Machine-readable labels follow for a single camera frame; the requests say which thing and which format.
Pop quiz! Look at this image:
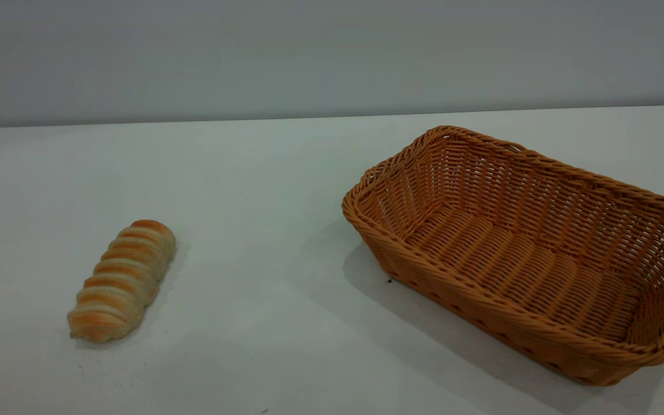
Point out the orange woven wicker basket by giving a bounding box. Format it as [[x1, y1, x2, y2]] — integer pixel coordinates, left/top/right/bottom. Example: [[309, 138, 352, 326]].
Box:
[[342, 125, 664, 387]]

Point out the striped spiral bread roll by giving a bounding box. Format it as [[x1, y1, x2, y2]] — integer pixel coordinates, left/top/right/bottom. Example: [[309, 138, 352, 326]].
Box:
[[67, 219, 176, 344]]

